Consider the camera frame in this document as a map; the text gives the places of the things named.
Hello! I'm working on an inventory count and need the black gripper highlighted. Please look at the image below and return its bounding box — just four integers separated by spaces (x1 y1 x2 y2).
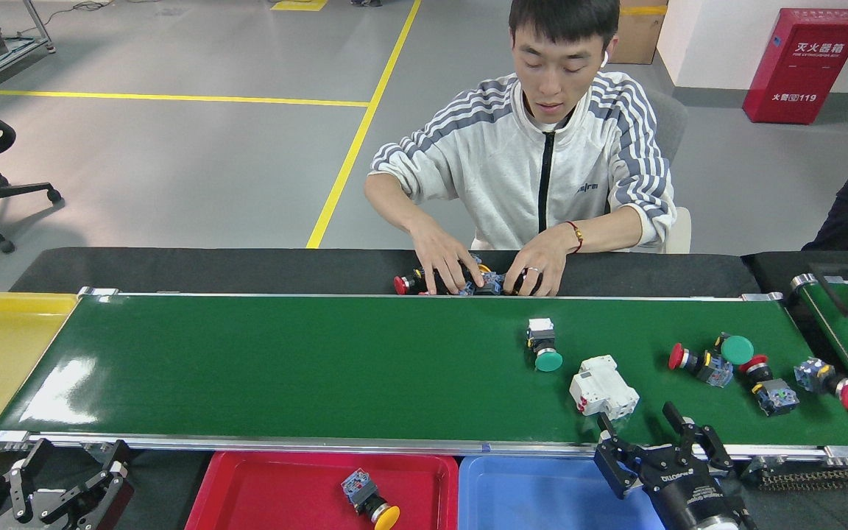
593 401 757 530
0 439 135 530

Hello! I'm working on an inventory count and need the white circuit breaker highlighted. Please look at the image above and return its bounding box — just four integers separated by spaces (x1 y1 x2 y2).
570 356 640 420

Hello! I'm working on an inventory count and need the yellow mushroom push button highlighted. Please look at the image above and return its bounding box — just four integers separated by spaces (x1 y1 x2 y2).
341 469 400 530

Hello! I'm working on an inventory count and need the blue plastic tray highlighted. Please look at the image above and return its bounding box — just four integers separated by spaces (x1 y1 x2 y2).
458 455 668 530

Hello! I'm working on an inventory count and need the red plastic tray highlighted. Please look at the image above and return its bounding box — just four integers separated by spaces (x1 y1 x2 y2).
185 450 460 530

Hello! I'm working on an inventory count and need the long green conveyor belt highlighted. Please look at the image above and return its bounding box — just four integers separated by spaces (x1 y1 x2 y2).
0 287 848 472

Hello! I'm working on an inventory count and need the person's left hand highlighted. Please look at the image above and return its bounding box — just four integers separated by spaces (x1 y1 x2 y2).
503 239 568 297

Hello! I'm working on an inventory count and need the person's right hand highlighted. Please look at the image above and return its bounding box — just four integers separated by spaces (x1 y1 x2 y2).
409 217 485 295

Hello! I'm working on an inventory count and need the grey office chair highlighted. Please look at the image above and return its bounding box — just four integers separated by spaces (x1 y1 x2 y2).
643 88 693 255

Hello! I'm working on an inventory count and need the red fire extinguisher box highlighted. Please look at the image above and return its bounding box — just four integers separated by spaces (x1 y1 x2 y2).
742 7 848 124

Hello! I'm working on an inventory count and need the brown cardboard box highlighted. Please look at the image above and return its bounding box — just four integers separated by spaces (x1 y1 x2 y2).
608 0 669 66

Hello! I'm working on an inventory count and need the black drive chain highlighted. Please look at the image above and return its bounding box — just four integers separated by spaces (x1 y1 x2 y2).
741 455 848 492

